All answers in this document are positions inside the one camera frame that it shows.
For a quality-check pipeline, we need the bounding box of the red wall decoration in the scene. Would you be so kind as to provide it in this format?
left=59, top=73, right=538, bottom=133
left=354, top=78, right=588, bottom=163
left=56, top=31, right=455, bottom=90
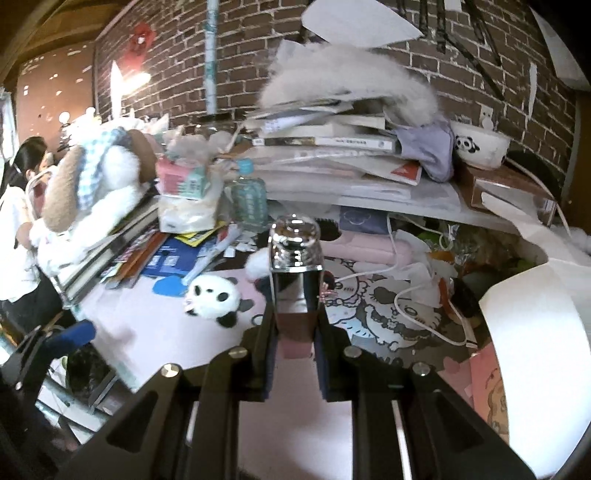
left=131, top=23, right=156, bottom=52

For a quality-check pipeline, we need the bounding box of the grey vertical pipe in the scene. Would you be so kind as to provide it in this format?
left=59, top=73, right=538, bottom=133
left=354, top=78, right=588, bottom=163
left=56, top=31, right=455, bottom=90
left=205, top=0, right=221, bottom=114

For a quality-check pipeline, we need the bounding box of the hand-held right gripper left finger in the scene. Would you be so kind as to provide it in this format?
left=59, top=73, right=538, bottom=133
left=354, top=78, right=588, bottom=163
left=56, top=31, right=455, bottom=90
left=55, top=302, right=279, bottom=480

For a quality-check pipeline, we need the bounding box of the lit wall lamp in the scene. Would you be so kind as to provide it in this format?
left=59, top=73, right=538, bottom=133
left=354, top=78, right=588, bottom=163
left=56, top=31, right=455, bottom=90
left=108, top=60, right=153, bottom=112

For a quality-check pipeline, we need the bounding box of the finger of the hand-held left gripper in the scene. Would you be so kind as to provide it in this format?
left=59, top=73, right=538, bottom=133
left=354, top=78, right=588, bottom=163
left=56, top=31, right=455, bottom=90
left=14, top=320, right=96, bottom=393

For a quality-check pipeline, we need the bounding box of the clear plastic water bottle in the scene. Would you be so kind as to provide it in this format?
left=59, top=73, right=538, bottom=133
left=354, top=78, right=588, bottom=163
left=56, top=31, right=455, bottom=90
left=228, top=159, right=269, bottom=232

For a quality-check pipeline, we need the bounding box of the white cable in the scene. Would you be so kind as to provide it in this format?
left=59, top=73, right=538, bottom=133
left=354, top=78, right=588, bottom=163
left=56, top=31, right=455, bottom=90
left=332, top=222, right=477, bottom=348

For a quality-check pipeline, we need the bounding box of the small panda plush toy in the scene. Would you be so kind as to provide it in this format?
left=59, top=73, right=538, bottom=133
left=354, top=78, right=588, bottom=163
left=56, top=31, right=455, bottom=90
left=184, top=272, right=254, bottom=329

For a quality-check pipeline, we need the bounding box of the brown cardboard box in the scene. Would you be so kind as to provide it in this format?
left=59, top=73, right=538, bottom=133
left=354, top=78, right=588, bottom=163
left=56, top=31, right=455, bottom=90
left=464, top=161, right=558, bottom=227

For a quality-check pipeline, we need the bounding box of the silver capped perfume bottle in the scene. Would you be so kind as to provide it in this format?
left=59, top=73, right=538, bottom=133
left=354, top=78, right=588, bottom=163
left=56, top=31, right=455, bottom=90
left=268, top=215, right=325, bottom=361

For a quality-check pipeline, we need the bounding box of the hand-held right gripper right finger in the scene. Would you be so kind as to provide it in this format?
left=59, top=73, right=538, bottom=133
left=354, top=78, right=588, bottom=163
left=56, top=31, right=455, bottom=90
left=313, top=300, right=539, bottom=480

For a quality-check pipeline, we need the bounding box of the grey fluffy fur piece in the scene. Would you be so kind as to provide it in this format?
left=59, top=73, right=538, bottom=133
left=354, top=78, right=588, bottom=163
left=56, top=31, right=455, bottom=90
left=259, top=44, right=439, bottom=127

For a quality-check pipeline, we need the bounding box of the red and white booklet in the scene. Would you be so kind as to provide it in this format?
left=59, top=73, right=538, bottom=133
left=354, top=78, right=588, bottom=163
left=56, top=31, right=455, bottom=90
left=389, top=161, right=424, bottom=186

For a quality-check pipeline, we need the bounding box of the purple cloth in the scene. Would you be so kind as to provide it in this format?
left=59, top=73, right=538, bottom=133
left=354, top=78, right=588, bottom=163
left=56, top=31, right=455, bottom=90
left=396, top=121, right=456, bottom=182

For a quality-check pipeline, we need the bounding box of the pink cartoon printed desk mat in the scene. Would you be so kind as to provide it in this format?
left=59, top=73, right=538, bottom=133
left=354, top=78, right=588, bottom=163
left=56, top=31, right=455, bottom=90
left=78, top=256, right=468, bottom=480

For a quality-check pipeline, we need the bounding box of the pink printed card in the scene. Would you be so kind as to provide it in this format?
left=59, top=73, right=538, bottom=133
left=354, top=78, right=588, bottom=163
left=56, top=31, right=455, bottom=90
left=468, top=344, right=511, bottom=445

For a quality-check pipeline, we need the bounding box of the slanted stack of books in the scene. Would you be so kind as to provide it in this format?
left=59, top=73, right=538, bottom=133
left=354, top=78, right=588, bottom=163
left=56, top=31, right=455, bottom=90
left=55, top=198, right=163, bottom=306

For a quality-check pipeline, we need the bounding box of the dark purple box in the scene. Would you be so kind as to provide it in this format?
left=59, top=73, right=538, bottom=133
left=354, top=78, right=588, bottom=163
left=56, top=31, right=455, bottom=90
left=339, top=205, right=391, bottom=236

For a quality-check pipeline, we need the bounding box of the white cardboard box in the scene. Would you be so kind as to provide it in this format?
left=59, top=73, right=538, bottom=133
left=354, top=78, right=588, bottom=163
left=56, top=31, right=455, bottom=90
left=478, top=226, right=591, bottom=478

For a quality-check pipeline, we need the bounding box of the blue leaflet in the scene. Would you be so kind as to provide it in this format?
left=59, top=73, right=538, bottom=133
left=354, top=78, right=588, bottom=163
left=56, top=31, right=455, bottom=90
left=142, top=235, right=219, bottom=281

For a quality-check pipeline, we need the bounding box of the white and brown dog plush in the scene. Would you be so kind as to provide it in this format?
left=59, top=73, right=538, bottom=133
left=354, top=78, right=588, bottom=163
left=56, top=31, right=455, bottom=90
left=30, top=127, right=158, bottom=273

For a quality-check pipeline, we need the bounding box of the stack of books and papers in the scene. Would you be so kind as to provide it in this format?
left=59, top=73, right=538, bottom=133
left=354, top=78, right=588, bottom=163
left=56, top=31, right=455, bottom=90
left=240, top=99, right=462, bottom=206

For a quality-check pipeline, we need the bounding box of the white shelf board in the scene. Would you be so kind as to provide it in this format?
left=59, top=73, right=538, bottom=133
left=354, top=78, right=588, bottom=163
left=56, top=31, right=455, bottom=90
left=268, top=185, right=522, bottom=236

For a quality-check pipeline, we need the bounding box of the pink tissue packet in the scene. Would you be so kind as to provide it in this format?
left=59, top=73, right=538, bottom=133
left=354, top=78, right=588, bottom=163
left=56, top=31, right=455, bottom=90
left=154, top=157, right=223, bottom=232

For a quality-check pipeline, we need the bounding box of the white paper sheet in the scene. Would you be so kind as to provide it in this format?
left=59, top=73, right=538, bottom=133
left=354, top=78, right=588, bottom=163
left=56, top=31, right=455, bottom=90
left=301, top=0, right=424, bottom=49

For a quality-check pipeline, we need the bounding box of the pink padded case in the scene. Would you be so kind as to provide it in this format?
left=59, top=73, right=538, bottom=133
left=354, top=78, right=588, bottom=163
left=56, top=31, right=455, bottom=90
left=323, top=231, right=413, bottom=267

